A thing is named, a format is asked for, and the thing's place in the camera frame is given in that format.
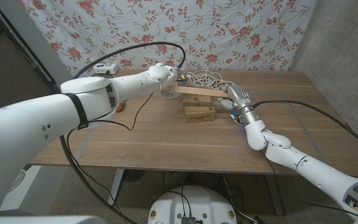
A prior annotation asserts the black round floor fan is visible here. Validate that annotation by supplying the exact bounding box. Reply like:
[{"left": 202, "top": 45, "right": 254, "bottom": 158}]
[{"left": 122, "top": 169, "right": 145, "bottom": 183}]

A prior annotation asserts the white floor cable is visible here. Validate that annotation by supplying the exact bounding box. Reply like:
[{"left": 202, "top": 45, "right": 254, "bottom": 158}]
[{"left": 222, "top": 175, "right": 258, "bottom": 224}]

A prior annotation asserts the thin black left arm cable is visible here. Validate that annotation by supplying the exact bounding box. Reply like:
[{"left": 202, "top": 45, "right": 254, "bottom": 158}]
[{"left": 65, "top": 92, "right": 154, "bottom": 224}]

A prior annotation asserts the floral backdrop cloth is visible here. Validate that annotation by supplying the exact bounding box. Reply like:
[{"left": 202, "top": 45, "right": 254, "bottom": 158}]
[{"left": 17, "top": 0, "right": 318, "bottom": 88}]

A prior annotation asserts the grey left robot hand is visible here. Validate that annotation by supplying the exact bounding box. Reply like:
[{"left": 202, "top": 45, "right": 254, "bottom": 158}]
[{"left": 173, "top": 66, "right": 189, "bottom": 86}]

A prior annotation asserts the white Ethernet cable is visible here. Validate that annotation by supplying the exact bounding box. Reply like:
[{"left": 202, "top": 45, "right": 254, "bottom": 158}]
[{"left": 163, "top": 68, "right": 239, "bottom": 100}]

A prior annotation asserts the white robot torso base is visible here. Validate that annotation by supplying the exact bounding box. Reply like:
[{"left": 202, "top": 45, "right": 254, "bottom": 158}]
[{"left": 147, "top": 185, "right": 238, "bottom": 224}]

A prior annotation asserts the brown cardboard package box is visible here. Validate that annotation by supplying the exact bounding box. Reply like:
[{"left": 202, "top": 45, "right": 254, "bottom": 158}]
[{"left": 181, "top": 93, "right": 216, "bottom": 124}]

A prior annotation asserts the white table leg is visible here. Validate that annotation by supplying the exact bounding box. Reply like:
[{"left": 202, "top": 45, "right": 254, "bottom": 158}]
[{"left": 107, "top": 169, "right": 126, "bottom": 207}]

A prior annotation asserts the white power strip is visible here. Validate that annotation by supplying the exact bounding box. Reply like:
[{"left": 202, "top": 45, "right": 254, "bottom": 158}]
[{"left": 93, "top": 63, "right": 120, "bottom": 75}]

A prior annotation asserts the wooden clip hanger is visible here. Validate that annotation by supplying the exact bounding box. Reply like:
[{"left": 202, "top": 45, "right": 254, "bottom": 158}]
[{"left": 160, "top": 84, "right": 229, "bottom": 99}]

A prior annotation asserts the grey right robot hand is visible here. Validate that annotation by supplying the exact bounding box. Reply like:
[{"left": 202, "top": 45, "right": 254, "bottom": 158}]
[{"left": 218, "top": 84, "right": 253, "bottom": 114}]

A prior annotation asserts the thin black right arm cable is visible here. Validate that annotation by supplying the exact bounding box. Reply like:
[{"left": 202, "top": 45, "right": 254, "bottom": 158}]
[{"left": 259, "top": 151, "right": 358, "bottom": 218}]

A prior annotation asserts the grey table leg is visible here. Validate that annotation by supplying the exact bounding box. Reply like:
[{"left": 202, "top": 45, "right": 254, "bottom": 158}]
[{"left": 265, "top": 174, "right": 285, "bottom": 216}]

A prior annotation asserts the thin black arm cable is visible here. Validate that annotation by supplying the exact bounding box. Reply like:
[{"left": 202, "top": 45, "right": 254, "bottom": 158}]
[
  {"left": 259, "top": 151, "right": 358, "bottom": 218},
  {"left": 65, "top": 92, "right": 154, "bottom": 224}
]

